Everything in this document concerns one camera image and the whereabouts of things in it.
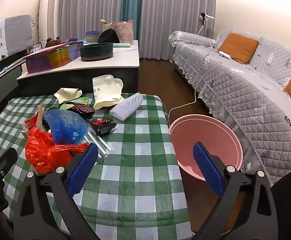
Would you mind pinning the black red snack wrapper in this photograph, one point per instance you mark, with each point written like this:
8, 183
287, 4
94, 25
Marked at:
103, 127

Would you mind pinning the white standing air conditioner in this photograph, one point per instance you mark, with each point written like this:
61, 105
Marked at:
50, 12

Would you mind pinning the grey curtain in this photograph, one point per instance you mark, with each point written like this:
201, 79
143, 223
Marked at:
90, 5
175, 17

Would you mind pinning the cream paper bag green print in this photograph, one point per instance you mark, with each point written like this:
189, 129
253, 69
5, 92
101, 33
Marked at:
105, 90

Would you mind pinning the green panda snack packet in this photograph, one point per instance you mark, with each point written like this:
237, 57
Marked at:
81, 100

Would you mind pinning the pink fabric bag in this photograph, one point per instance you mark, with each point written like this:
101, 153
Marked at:
125, 31

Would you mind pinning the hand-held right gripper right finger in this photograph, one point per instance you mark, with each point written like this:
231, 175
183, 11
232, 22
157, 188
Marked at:
208, 167

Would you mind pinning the dark media cabinet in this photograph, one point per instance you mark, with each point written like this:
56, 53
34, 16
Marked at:
0, 87

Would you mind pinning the pink plastic basin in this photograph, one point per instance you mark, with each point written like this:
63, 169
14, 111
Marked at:
198, 130

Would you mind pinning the grey printed dust cover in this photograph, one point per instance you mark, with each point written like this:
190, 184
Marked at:
18, 32

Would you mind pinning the maroon foil wrapper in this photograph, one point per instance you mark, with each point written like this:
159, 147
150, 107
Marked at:
84, 110

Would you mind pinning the clear plastic wrapper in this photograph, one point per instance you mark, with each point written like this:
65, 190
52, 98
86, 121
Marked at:
103, 146

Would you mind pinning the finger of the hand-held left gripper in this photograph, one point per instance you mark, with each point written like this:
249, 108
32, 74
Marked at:
5, 160

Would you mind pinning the teal curtain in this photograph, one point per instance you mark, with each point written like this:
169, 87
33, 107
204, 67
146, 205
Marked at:
131, 5

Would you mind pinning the green checked tablecloth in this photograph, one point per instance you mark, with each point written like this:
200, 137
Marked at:
135, 167

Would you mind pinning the dark green round bowl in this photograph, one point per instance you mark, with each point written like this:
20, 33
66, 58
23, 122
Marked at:
96, 51

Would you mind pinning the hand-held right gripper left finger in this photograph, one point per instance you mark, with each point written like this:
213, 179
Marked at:
84, 167

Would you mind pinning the mint green cloth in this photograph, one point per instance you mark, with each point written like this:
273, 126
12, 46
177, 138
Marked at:
121, 45

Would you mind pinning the yellow artificial flower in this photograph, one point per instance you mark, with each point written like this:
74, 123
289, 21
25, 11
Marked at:
103, 21

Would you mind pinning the grey quilted sofa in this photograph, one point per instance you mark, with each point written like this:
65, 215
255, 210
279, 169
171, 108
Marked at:
248, 100

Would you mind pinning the white floor lamp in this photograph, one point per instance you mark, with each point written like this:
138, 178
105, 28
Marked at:
203, 17

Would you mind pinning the blue plastic bag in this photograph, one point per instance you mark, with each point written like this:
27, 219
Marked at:
65, 125

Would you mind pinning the stack of coloured bowls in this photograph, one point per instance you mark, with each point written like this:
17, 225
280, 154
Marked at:
91, 36

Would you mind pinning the white top coffee table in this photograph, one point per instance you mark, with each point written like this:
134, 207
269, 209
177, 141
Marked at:
98, 66

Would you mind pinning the small photo frame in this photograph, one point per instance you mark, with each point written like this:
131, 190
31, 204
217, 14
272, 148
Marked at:
37, 47

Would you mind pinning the white foam net sleeve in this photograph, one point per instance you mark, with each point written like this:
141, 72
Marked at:
125, 106

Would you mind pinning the black hat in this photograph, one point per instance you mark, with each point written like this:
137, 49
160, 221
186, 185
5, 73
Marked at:
108, 36

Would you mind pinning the purple item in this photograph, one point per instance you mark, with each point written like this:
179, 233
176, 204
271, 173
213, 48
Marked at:
71, 39

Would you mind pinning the colourful gift box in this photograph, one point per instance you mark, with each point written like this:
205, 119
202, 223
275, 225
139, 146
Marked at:
48, 60

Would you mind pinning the brown figurine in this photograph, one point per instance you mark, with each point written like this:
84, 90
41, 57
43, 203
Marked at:
53, 42

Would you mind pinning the red plastic bag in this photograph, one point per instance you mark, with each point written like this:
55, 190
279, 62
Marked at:
43, 150

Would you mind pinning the torn red paper carton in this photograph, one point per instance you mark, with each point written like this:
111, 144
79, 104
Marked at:
29, 126

